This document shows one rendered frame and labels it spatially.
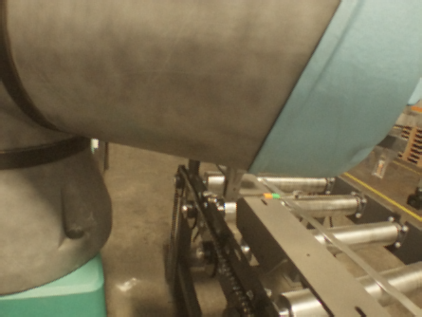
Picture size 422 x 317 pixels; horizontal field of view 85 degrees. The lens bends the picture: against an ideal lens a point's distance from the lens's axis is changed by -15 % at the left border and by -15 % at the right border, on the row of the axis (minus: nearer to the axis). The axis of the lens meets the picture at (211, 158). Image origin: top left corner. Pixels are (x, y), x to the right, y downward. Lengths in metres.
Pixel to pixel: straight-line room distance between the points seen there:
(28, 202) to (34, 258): 0.04
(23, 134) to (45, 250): 0.08
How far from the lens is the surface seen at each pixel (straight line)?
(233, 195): 0.61
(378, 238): 1.36
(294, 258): 0.49
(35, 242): 0.21
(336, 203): 1.51
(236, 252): 0.85
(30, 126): 0.19
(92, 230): 0.23
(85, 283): 0.23
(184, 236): 1.60
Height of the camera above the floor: 1.44
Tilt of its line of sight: 18 degrees down
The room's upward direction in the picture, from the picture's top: 9 degrees clockwise
